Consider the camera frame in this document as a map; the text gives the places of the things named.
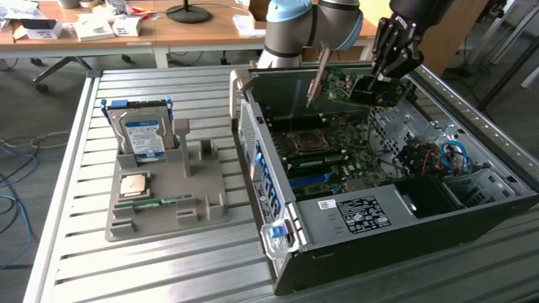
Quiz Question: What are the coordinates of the blue data wire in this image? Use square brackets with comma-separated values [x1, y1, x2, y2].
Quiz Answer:
[440, 140, 472, 176]

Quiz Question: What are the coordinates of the blue floor cable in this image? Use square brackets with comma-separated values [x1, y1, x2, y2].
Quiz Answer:
[0, 140, 40, 270]

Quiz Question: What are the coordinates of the grey floor cable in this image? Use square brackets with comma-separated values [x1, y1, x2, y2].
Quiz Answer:
[0, 131, 70, 151]

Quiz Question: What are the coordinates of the red wire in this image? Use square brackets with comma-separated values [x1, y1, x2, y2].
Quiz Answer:
[423, 150, 443, 170]

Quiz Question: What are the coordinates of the blue case latch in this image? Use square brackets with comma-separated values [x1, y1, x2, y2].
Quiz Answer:
[268, 222, 289, 239]

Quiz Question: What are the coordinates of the brown cardboard box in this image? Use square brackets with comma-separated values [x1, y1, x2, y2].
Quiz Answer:
[248, 0, 271, 21]

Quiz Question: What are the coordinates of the green motherboard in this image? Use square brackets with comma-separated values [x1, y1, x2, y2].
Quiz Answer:
[268, 116, 405, 201]

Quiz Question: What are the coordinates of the black round lamp base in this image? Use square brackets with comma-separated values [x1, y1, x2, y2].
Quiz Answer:
[165, 0, 211, 23]

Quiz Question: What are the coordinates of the grey power supply unit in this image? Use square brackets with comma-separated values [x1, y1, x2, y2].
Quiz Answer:
[293, 184, 417, 244]

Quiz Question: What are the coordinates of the CPU socket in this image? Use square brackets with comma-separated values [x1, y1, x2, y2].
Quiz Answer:
[289, 129, 332, 154]

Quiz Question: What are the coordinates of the grey parts rack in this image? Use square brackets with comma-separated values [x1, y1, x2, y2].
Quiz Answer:
[104, 119, 232, 243]

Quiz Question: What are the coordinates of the green graphics card black shroud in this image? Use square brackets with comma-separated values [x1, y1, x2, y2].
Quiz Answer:
[305, 40, 408, 110]

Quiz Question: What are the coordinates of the wooden desk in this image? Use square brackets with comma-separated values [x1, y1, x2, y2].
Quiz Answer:
[0, 0, 387, 69]

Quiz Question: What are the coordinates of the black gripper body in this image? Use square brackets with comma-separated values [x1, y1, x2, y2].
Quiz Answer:
[389, 0, 453, 35]

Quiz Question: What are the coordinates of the white box with round insert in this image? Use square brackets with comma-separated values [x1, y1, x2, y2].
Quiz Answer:
[74, 14, 114, 42]

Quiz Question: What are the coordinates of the black open PC case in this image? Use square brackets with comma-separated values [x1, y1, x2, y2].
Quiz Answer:
[229, 57, 539, 297]

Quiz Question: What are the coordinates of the blue expansion slot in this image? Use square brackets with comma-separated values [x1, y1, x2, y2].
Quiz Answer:
[289, 175, 332, 187]

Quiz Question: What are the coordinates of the wooden cabinet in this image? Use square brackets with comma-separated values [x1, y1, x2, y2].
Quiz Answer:
[395, 0, 492, 76]

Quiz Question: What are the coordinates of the loose papers pile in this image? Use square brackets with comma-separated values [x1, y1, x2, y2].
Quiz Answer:
[0, 0, 46, 20]

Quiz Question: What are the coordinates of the black plastic air shroud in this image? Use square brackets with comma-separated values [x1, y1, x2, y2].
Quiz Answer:
[395, 176, 467, 218]

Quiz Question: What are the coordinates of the green RAM stick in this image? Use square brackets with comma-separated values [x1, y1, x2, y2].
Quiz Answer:
[293, 154, 341, 170]
[113, 194, 195, 210]

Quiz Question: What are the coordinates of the white paper stack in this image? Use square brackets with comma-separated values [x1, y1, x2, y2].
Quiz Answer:
[232, 15, 267, 39]

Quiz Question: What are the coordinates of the CPU with metal lid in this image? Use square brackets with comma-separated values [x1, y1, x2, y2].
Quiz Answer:
[120, 175, 148, 197]

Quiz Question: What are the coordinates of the hard disk in blue caddy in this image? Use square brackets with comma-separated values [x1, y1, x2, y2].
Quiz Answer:
[100, 96, 177, 163]

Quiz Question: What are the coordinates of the metal disk bay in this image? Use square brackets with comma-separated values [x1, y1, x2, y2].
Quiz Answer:
[441, 169, 519, 208]

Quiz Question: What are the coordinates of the white box with black lid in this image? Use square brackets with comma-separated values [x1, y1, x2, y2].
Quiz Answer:
[20, 18, 64, 40]

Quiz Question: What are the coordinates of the white box with dark label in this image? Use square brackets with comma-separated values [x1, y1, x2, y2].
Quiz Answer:
[112, 17, 142, 37]

